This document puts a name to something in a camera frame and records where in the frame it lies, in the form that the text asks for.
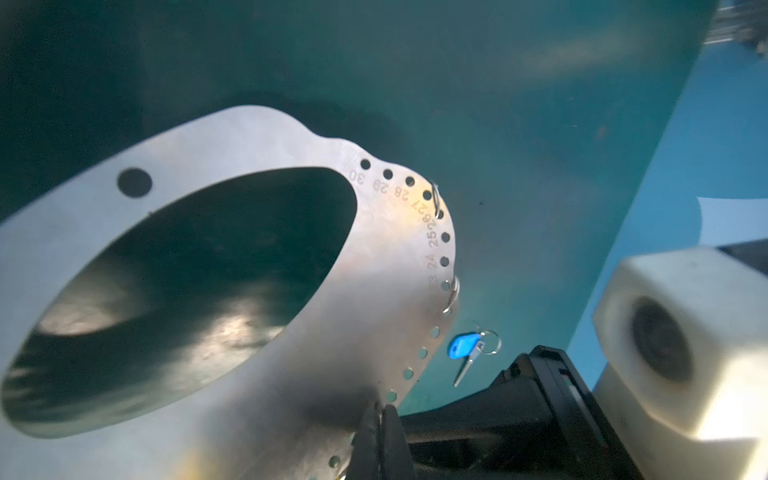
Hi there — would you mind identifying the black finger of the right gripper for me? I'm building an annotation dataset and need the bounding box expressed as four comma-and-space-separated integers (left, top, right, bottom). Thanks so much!
401, 379, 552, 479

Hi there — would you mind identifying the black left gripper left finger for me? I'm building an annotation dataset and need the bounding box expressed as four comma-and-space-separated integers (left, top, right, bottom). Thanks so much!
346, 402, 381, 480

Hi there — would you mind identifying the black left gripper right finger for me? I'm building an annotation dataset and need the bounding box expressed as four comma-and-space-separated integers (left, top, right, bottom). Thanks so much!
381, 404, 417, 480

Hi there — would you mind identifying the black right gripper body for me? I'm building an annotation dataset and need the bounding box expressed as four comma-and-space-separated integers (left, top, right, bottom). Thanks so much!
493, 345, 642, 479

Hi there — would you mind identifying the grey ring-shaped metal plate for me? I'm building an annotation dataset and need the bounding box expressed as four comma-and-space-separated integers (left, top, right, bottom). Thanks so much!
1, 106, 459, 479

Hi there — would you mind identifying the blue key tag with key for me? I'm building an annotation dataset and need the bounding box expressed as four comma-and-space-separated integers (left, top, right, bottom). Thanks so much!
448, 330, 502, 388

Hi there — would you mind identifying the green table mat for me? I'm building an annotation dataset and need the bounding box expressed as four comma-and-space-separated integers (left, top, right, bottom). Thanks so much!
0, 0, 721, 421

